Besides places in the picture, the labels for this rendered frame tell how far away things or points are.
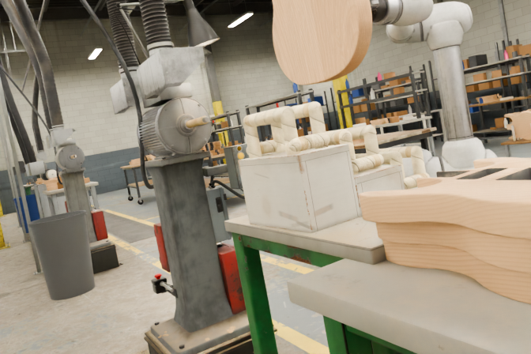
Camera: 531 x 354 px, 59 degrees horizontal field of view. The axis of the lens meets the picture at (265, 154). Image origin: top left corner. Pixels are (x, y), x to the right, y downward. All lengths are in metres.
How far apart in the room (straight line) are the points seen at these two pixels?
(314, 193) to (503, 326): 0.53
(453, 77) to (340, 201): 1.06
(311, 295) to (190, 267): 1.53
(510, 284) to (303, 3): 0.86
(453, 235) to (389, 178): 0.46
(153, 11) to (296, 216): 1.21
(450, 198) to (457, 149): 1.30
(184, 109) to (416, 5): 1.08
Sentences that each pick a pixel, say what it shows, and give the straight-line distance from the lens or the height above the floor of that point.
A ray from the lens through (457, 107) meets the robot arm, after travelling 2.02.
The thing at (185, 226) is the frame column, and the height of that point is 0.79.
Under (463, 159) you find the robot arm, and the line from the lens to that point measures 2.00.
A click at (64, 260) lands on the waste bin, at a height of 0.35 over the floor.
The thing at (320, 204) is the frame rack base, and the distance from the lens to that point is 1.04.
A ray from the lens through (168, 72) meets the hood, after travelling 1.79.
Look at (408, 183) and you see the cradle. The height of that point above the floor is 0.96.
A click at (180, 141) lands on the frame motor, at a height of 1.19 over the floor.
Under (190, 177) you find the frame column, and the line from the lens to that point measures 2.25.
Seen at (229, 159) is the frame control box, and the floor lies 1.06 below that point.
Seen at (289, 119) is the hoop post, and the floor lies 1.18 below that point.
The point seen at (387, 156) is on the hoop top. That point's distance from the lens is 1.27.
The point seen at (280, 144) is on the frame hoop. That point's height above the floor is 1.12.
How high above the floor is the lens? 1.17
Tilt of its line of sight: 3 degrees down
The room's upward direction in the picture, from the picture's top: 10 degrees counter-clockwise
